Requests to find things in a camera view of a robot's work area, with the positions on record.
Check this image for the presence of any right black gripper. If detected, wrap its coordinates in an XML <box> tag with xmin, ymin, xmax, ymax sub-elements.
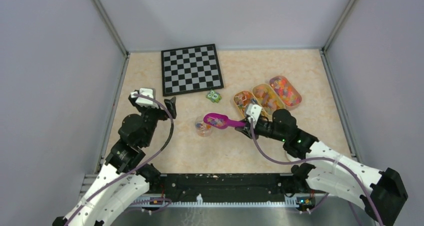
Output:
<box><xmin>235</xmin><ymin>116</ymin><xmax>287</xmax><ymax>142</ymax></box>

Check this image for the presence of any magenta plastic scoop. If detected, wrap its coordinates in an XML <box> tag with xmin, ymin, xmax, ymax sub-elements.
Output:
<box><xmin>203</xmin><ymin>112</ymin><xmax>246</xmax><ymax>130</ymax></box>

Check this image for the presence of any clear plastic cup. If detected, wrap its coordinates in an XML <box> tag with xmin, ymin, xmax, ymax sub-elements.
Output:
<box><xmin>194</xmin><ymin>116</ymin><xmax>213</xmax><ymax>137</ymax></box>

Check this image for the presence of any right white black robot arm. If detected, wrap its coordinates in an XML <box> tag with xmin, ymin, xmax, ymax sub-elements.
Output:
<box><xmin>235</xmin><ymin>109</ymin><xmax>408</xmax><ymax>226</ymax></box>

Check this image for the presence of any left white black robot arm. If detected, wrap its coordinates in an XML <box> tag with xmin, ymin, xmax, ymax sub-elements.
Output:
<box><xmin>52</xmin><ymin>90</ymin><xmax>177</xmax><ymax>226</ymax></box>

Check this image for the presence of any tray with orange wrapped candies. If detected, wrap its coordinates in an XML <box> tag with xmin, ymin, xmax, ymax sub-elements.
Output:
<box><xmin>233</xmin><ymin>90</ymin><xmax>258</xmax><ymax>116</ymax></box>

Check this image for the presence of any tray with yellow gummy candies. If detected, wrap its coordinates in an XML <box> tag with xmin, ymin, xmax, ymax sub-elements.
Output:
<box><xmin>252</xmin><ymin>83</ymin><xmax>286</xmax><ymax>117</ymax></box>

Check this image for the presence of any tray with mixed colourful candies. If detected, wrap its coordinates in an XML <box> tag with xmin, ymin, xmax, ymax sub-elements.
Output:
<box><xmin>268</xmin><ymin>75</ymin><xmax>302</xmax><ymax>110</ymax></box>

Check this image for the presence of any black white chessboard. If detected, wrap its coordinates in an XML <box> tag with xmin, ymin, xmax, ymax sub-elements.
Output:
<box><xmin>160</xmin><ymin>43</ymin><xmax>225</xmax><ymax>97</ymax></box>

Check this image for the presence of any green owl toy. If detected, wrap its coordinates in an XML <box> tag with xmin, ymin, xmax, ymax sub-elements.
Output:
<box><xmin>206</xmin><ymin>89</ymin><xmax>222</xmax><ymax>103</ymax></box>

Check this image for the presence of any white round lid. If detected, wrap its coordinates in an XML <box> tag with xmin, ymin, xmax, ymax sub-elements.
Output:
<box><xmin>285</xmin><ymin>152</ymin><xmax>299</xmax><ymax>162</ymax></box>

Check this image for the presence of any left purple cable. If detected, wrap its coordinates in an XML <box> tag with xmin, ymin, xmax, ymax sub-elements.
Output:
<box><xmin>62</xmin><ymin>93</ymin><xmax>175</xmax><ymax>226</ymax></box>

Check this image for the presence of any purple cable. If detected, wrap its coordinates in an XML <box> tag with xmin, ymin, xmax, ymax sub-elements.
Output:
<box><xmin>62</xmin><ymin>93</ymin><xmax>175</xmax><ymax>226</ymax></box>
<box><xmin>249</xmin><ymin>116</ymin><xmax>385</xmax><ymax>226</ymax></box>

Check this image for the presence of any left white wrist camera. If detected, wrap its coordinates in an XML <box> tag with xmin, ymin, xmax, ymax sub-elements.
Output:
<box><xmin>128</xmin><ymin>87</ymin><xmax>158</xmax><ymax>108</ymax></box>

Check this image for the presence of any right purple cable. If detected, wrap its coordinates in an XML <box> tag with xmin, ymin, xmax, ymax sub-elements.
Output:
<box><xmin>249</xmin><ymin>116</ymin><xmax>385</xmax><ymax>226</ymax></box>

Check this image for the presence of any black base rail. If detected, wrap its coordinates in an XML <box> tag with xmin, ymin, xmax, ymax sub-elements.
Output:
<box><xmin>129</xmin><ymin>173</ymin><xmax>327</xmax><ymax>204</ymax></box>

